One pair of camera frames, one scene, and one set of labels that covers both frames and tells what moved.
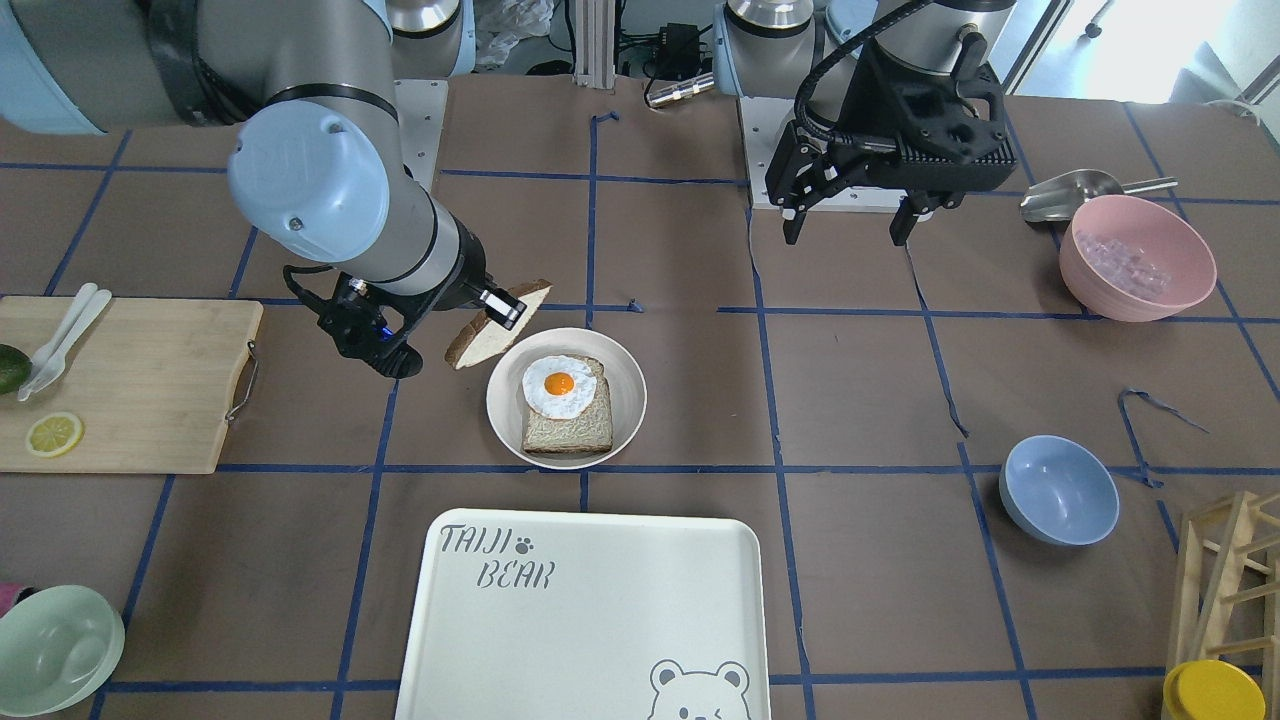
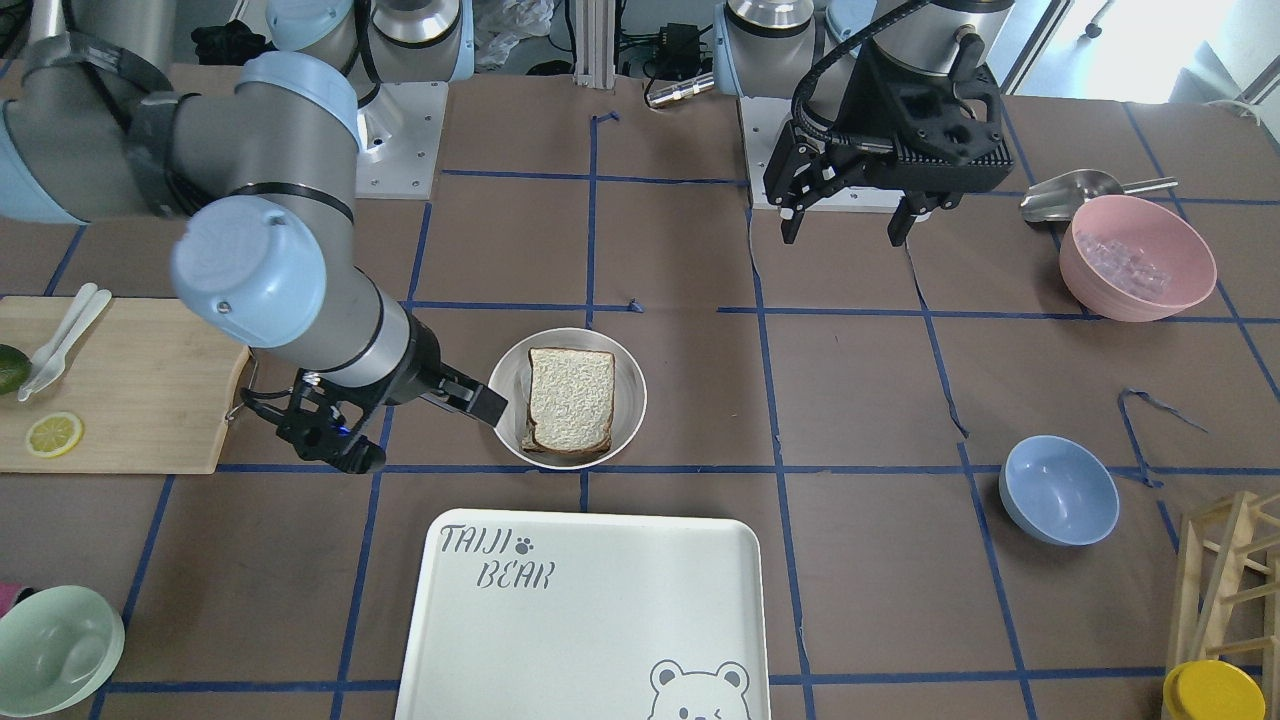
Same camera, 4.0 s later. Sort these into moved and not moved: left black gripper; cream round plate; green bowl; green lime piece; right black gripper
Moved: right black gripper
Not moved: green bowl; cream round plate; green lime piece; left black gripper
